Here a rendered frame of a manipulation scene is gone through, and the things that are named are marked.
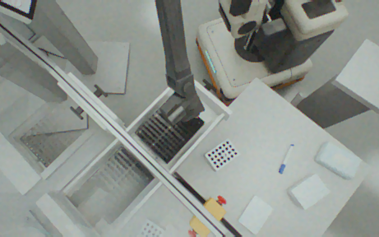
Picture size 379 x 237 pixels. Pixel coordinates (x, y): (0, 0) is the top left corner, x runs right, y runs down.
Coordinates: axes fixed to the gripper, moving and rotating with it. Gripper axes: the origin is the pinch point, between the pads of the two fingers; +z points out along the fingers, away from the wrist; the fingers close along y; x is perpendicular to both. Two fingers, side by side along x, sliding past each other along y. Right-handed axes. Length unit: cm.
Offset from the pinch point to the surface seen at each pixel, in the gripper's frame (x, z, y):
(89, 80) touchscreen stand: 86, 86, -48
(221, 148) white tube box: -15.5, 13.0, 8.3
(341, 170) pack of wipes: -44, 12, 48
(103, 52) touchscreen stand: 105, 85, -30
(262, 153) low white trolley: -24.4, 15.9, 24.2
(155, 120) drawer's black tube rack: 4.3, 1.8, -12.7
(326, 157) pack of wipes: -37, 11, 46
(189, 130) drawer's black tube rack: -4.3, 5.0, -1.7
